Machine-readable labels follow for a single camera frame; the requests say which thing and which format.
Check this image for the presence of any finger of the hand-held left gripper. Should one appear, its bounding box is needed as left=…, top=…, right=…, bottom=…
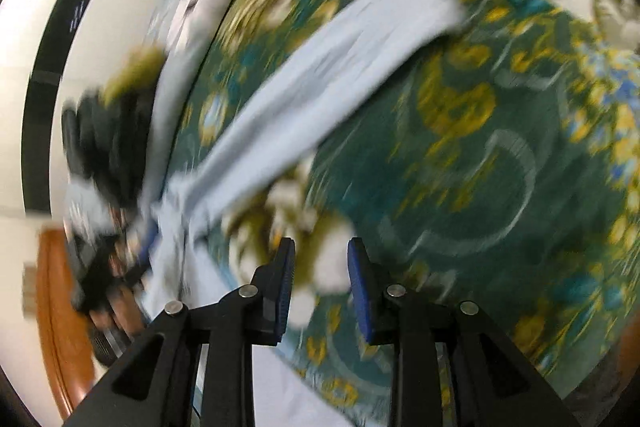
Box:
left=120, top=212, right=163, bottom=288

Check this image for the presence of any brown wooden furniture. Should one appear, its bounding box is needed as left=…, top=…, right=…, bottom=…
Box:
left=35, top=227, right=101, bottom=420

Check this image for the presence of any green floral blanket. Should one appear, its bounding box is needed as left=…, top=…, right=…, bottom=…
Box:
left=165, top=0, right=640, bottom=408

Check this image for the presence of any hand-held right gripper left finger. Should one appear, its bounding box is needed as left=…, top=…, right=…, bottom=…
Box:
left=62, top=237, right=297, bottom=427

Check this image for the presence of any person's left hand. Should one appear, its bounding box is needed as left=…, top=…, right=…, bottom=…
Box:
left=87, top=297, right=151, bottom=344

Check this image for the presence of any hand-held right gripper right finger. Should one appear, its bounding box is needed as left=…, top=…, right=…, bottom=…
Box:
left=347, top=237, right=583, bottom=427

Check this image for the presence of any light blue garment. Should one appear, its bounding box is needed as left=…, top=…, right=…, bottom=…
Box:
left=137, top=0, right=468, bottom=427

